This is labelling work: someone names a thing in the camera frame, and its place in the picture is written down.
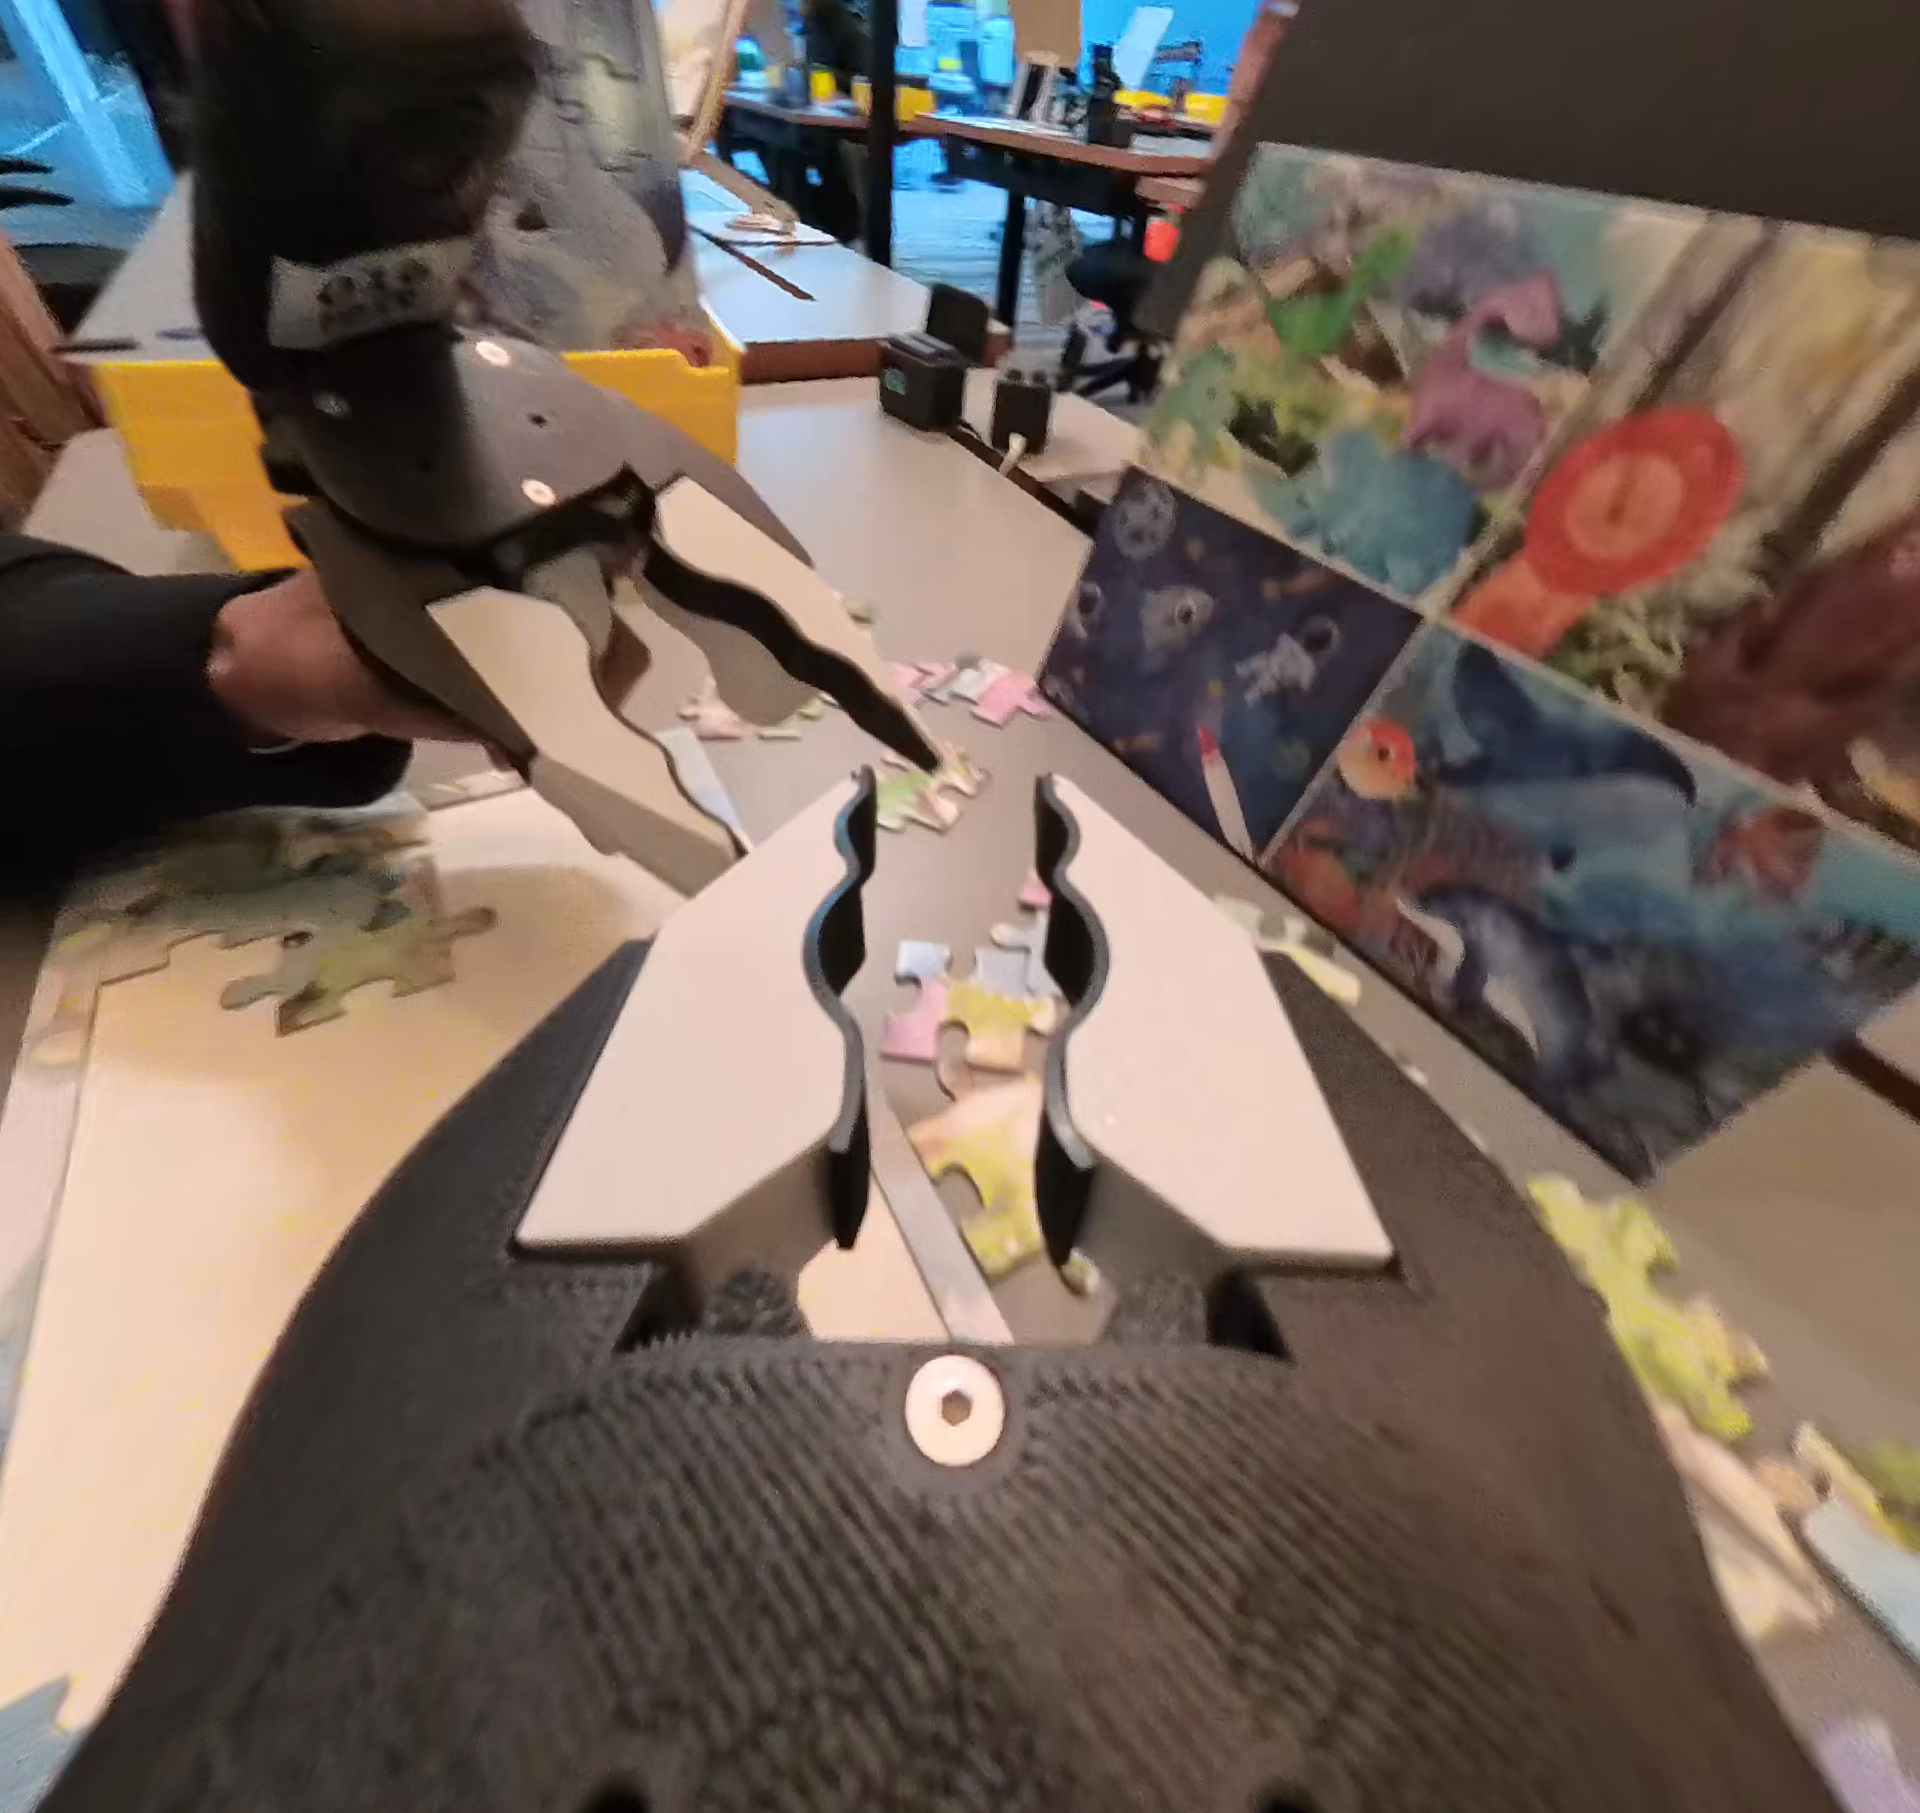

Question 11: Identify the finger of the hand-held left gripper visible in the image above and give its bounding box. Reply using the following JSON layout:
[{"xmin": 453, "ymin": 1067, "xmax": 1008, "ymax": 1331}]
[
  {"xmin": 424, "ymin": 583, "xmax": 750, "ymax": 900},
  {"xmin": 641, "ymin": 474, "xmax": 946, "ymax": 779}
]

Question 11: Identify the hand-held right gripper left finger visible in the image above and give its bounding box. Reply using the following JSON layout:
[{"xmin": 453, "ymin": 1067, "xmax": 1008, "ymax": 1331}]
[{"xmin": 514, "ymin": 766, "xmax": 880, "ymax": 1258}]

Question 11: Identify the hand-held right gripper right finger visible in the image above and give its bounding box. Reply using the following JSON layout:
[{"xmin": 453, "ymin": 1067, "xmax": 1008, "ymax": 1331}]
[{"xmin": 1034, "ymin": 774, "xmax": 1399, "ymax": 1279}]

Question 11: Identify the pile of jigsaw pieces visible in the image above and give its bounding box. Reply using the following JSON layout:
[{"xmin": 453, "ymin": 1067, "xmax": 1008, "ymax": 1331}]
[{"xmin": 681, "ymin": 650, "xmax": 1920, "ymax": 1813}]

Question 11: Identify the yellow green eyed jigsaw piece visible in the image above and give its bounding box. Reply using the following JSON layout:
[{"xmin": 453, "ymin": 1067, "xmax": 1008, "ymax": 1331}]
[{"xmin": 217, "ymin": 874, "xmax": 500, "ymax": 1037}]

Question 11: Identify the puzzle tray with painted border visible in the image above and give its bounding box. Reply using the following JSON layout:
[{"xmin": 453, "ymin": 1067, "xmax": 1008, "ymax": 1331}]
[{"xmin": 0, "ymin": 786, "xmax": 1013, "ymax": 1755}]

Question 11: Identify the person's left forearm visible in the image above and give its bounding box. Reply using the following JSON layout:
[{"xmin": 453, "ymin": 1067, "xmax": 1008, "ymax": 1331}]
[{"xmin": 0, "ymin": 535, "xmax": 414, "ymax": 887}]

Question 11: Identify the person's left hand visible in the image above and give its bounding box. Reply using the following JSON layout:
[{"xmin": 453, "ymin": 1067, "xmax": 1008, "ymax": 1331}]
[{"xmin": 207, "ymin": 573, "xmax": 522, "ymax": 774}]

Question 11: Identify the yellow plastic bin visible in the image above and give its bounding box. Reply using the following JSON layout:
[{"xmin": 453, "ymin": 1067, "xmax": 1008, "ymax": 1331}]
[{"xmin": 89, "ymin": 343, "xmax": 743, "ymax": 573}]

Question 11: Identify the black device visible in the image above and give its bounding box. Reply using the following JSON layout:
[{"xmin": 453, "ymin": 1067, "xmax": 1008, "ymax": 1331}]
[{"xmin": 877, "ymin": 286, "xmax": 1060, "ymax": 446}]

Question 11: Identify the ocean jigsaw puzzle board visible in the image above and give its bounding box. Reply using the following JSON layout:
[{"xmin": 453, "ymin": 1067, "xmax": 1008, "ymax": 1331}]
[{"xmin": 495, "ymin": 0, "xmax": 711, "ymax": 348}]

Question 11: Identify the illustrated puzzle box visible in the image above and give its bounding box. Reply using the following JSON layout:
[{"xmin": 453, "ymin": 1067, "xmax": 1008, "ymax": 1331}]
[{"xmin": 1038, "ymin": 140, "xmax": 1920, "ymax": 1185}]

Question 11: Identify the black pole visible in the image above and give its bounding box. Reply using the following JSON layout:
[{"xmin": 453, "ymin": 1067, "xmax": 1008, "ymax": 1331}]
[{"xmin": 865, "ymin": 0, "xmax": 905, "ymax": 268}]

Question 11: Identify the large black monitor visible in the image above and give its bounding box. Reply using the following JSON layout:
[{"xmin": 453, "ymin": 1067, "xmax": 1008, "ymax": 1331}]
[{"xmin": 1155, "ymin": 0, "xmax": 1920, "ymax": 345}]

